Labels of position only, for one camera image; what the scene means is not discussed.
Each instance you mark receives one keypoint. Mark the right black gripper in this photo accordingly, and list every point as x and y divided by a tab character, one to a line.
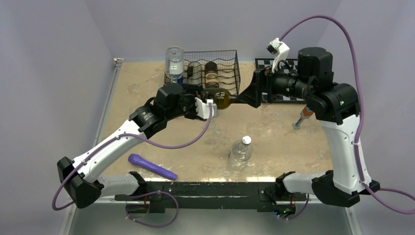
252	95

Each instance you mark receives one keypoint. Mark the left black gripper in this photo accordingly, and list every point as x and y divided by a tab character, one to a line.
193	114

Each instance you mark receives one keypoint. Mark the dark green wine bottle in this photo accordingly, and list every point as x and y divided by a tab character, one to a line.
224	99

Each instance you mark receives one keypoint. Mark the olive green wine bottle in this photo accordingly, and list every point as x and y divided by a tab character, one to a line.
211	75

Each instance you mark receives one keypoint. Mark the clear bottle white cap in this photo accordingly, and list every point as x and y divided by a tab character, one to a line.
240	153
174	63

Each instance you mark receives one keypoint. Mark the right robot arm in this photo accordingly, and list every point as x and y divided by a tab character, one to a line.
336	106

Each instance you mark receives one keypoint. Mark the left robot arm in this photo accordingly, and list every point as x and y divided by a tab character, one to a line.
81	178

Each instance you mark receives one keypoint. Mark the black white chessboard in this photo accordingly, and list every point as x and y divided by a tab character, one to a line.
261	63

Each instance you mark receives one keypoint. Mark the purple flashlight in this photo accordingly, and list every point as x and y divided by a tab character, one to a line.
137	160

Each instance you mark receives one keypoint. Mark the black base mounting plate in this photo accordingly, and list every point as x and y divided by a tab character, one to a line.
259	196

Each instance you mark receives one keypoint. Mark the black wire wine rack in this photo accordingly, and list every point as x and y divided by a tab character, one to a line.
228	67

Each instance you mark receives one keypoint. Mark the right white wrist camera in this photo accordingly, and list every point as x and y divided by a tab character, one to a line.
279	50

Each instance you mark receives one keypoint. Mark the aluminium frame rail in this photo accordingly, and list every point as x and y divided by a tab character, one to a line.
277	147

